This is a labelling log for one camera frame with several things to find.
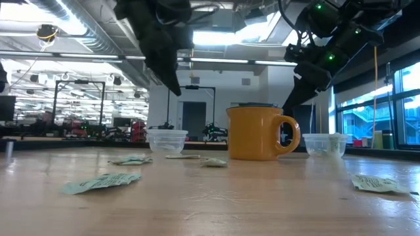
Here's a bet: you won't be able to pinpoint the black ceiling device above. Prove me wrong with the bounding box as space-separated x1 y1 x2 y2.
35 23 60 43

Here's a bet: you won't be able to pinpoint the black gantry frame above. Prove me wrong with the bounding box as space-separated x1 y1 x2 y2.
166 85 217 132
51 79 106 132

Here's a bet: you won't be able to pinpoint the grey metal post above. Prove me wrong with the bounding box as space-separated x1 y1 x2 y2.
5 140 15 163

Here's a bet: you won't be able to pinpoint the long ceiling light bar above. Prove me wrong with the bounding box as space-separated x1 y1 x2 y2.
0 50 298 68

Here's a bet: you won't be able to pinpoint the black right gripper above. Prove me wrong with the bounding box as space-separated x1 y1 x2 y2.
282 44 350 116

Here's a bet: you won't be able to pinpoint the red storage crates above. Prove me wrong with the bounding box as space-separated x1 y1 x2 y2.
130 119 148 143

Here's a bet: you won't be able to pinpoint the pale green cup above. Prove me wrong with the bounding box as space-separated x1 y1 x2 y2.
371 130 384 149

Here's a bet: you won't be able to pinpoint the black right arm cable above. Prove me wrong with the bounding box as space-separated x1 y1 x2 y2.
278 0 299 33

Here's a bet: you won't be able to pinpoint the black cabinet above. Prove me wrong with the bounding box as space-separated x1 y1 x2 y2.
280 103 316 153

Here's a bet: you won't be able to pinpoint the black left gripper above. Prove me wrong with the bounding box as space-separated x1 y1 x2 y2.
114 0 194 97

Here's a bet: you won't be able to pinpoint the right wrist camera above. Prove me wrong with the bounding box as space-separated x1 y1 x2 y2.
284 44 305 63

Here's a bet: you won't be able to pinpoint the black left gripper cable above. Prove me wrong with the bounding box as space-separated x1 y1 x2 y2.
183 5 219 24

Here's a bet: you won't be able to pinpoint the black monitor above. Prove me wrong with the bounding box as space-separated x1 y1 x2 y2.
0 95 16 122

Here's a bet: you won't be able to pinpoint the yellow ceramic mug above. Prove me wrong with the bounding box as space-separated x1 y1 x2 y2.
226 105 301 161

